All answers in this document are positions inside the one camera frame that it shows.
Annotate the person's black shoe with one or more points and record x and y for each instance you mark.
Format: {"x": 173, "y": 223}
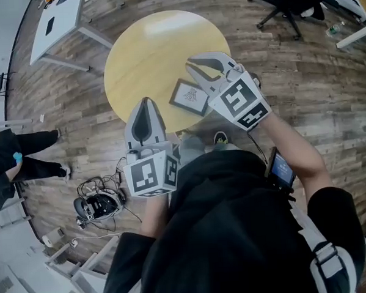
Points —
{"x": 220, "y": 137}

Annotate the white desk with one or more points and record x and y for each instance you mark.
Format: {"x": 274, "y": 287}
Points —
{"x": 358, "y": 11}

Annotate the person's left forearm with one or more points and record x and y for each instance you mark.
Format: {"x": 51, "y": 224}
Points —
{"x": 156, "y": 211}

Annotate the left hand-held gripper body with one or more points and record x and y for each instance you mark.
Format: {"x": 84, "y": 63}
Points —
{"x": 147, "y": 175}

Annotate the black picture frame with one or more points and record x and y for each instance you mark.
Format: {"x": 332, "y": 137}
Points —
{"x": 183, "y": 97}

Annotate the white tape roll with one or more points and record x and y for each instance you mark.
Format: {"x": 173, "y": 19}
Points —
{"x": 47, "y": 240}

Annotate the white shelf unit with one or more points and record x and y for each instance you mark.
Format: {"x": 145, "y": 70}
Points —
{"x": 39, "y": 273}

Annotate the black office chair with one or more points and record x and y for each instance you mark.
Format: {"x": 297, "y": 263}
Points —
{"x": 285, "y": 2}

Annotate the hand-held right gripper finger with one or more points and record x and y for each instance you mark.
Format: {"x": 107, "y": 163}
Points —
{"x": 219, "y": 59}
{"x": 207, "y": 85}

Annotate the black flat object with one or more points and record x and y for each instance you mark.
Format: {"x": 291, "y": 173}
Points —
{"x": 50, "y": 25}

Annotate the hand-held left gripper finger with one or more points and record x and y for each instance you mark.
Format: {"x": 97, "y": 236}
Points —
{"x": 128, "y": 127}
{"x": 158, "y": 125}

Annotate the white rectangular table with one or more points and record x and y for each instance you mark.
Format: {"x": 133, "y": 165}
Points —
{"x": 61, "y": 23}

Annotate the black screen device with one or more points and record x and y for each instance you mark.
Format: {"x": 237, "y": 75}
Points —
{"x": 281, "y": 171}

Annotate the person's grey trouser leg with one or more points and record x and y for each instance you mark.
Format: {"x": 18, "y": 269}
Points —
{"x": 193, "y": 148}

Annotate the black and white headset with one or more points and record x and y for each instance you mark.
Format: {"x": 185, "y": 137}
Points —
{"x": 96, "y": 207}

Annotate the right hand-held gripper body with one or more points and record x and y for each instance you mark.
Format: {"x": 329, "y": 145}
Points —
{"x": 242, "y": 103}

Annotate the person's black shirt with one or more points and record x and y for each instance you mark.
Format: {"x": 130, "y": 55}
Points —
{"x": 230, "y": 232}

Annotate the person's right forearm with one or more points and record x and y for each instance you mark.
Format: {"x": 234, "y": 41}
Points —
{"x": 296, "y": 149}

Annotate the clear plastic bottle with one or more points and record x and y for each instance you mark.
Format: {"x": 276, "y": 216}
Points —
{"x": 334, "y": 29}

